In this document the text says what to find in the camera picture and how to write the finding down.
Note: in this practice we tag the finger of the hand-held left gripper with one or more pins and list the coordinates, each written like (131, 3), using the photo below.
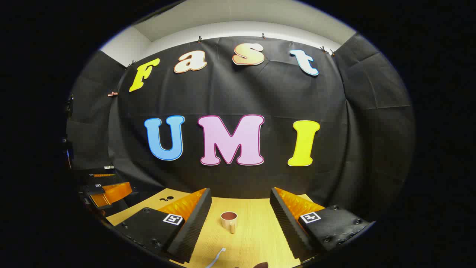
(111, 193)
(97, 178)

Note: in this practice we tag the black backdrop cloth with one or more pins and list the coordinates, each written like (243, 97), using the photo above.
(260, 93)

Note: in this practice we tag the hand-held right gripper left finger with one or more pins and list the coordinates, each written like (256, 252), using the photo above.
(193, 227)

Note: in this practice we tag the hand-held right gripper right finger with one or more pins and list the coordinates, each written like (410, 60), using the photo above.
(288, 227)

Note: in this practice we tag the wooden desktop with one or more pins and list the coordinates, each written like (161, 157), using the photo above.
(253, 238)

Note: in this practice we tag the beige cup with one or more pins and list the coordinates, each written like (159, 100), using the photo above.
(228, 220)

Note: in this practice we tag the white toothbrush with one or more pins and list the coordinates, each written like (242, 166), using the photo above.
(217, 257)

